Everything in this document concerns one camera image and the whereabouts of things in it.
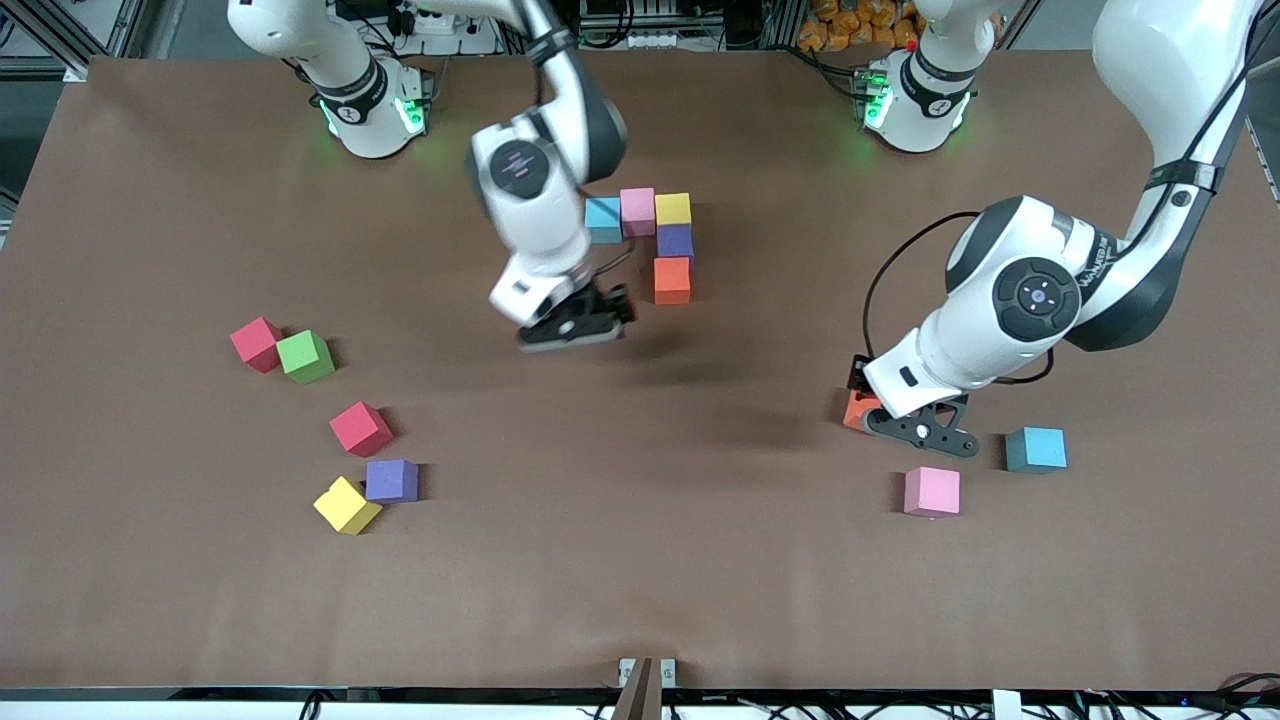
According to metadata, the green foam block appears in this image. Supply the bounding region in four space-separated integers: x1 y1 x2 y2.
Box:
276 329 336 385

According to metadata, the pink foam block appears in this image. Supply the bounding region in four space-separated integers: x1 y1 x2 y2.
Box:
904 466 962 518
620 187 658 239

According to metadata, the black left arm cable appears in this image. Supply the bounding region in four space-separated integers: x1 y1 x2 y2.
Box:
862 210 1056 386

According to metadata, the red foam block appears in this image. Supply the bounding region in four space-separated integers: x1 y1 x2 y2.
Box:
329 400 395 458
229 316 285 374

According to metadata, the dark slanted metal bar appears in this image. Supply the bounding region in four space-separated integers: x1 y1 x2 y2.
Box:
610 657 666 720

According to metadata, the orange packaged goods pile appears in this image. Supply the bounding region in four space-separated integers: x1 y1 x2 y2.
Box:
797 0 926 53

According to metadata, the white metal bracket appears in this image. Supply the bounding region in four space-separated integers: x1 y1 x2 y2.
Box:
618 657 678 689

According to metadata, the aluminium frame profile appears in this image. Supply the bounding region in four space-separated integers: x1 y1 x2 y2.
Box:
0 0 151 83

